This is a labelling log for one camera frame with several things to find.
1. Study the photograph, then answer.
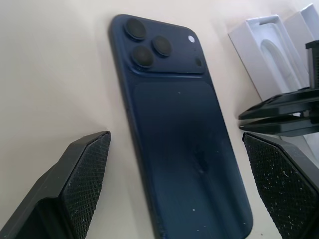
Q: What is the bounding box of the dark blue smartphone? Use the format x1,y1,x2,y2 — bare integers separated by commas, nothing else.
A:
108,13,254,239

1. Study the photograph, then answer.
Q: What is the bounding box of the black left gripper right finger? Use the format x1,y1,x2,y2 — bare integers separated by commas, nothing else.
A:
242,131,319,239

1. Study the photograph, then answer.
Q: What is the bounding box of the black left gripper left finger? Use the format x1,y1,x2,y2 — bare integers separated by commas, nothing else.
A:
0,130,112,239

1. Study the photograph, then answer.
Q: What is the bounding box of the white phone box base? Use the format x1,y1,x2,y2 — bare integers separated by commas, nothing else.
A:
228,14,311,102

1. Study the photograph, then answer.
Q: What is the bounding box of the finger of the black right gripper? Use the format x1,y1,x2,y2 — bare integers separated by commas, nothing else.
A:
238,87,319,120
238,113,319,137

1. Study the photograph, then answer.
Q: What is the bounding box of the white phone box lid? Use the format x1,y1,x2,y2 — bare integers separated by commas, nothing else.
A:
283,4,319,54

